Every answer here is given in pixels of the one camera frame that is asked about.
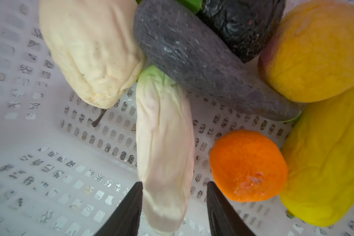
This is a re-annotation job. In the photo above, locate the dark purple eggplant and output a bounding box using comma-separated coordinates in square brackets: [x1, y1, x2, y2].
[134, 1, 302, 122]

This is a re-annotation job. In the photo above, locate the dark black avocado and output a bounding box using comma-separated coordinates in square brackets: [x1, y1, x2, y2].
[197, 0, 286, 63]

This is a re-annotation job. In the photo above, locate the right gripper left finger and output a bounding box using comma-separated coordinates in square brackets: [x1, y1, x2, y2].
[96, 182, 143, 236]

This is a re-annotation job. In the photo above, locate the yellow mango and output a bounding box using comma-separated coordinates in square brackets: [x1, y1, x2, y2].
[258, 1, 354, 103]

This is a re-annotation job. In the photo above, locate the white chinese cabbage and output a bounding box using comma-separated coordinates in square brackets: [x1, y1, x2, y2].
[136, 65, 195, 236]

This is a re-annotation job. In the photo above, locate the yellow bell pepper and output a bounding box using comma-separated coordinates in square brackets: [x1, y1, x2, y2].
[280, 87, 354, 227]

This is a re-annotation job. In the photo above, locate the orange mandarin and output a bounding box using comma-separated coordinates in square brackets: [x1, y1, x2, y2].
[209, 130, 288, 203]

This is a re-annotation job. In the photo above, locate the cream white pear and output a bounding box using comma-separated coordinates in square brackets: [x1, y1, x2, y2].
[38, 0, 147, 110]

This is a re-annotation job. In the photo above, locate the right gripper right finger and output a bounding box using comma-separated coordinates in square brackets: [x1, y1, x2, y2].
[206, 181, 255, 236]

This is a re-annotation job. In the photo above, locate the white plastic perforated basket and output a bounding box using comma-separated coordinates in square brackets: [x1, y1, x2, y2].
[0, 1, 354, 236]

